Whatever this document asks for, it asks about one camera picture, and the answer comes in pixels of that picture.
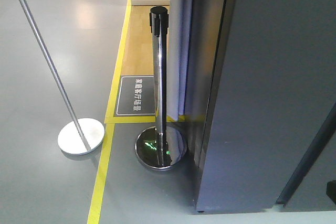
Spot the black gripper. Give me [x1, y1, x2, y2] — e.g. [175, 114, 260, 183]
[326, 180, 336, 203]

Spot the silver stand with round base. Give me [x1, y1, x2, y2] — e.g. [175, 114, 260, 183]
[18, 0, 105, 155]

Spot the floor sign plate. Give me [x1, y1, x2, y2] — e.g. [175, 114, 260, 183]
[115, 76, 154, 116]

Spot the chrome stanchion post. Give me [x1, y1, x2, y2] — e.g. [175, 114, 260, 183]
[135, 6, 187, 172]

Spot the open fridge door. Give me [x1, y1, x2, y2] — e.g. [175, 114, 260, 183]
[196, 0, 335, 213]

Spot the white curtain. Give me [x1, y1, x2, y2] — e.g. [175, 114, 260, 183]
[167, 0, 193, 123]

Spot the dark grey fridge body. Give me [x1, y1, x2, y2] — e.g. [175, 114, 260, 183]
[276, 106, 335, 212]

